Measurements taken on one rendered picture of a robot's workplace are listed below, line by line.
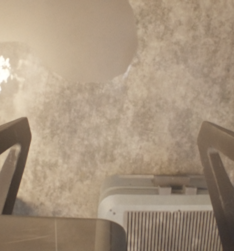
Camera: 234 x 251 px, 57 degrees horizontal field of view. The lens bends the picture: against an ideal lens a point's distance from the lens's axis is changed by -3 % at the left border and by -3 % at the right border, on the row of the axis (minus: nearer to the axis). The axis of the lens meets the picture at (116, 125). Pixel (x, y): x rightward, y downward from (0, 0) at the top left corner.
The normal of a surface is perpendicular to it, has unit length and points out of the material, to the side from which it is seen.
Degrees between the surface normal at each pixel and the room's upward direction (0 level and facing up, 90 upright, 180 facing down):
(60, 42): 0
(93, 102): 0
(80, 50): 0
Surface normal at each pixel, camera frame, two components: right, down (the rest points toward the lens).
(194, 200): 0.04, -0.63
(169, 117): 0.03, 0.10
